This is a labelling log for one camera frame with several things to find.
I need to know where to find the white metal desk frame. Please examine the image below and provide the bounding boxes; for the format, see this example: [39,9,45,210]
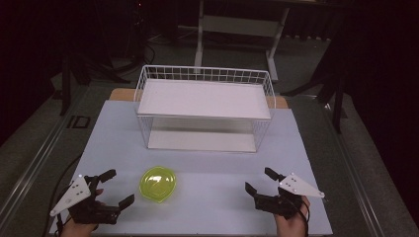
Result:
[193,0,291,83]

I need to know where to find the black floor cables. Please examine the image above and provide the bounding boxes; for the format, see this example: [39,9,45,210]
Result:
[108,42,157,85]

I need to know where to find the yellow-green plastic bowl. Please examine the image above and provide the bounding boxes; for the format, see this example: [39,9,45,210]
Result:
[138,166,178,203]

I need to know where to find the pale blue table sheet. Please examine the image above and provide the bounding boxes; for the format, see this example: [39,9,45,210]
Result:
[48,100,334,237]

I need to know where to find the person's right hand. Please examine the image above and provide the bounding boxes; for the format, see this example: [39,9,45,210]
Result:
[275,196,311,237]

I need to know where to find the black metal stand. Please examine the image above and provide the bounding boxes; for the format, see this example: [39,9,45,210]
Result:
[59,53,92,117]
[281,13,349,134]

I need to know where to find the person's left hand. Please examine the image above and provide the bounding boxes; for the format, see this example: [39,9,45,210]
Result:
[60,188,108,237]

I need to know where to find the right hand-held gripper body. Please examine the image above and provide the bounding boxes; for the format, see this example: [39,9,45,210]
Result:
[254,172,326,221]

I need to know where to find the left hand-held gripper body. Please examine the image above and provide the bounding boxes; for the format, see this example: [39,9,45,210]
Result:
[49,175,122,226]

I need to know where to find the white wire shelf rack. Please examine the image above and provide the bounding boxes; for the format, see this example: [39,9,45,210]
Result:
[132,64,277,154]

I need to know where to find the metal floor rail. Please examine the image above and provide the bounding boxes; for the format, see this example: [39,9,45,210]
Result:
[322,103,387,237]
[0,85,90,228]

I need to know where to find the thin black cable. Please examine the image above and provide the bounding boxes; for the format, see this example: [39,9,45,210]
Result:
[42,153,83,237]

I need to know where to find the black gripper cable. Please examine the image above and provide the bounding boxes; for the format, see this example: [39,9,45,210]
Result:
[290,197,311,237]
[55,212,65,237]

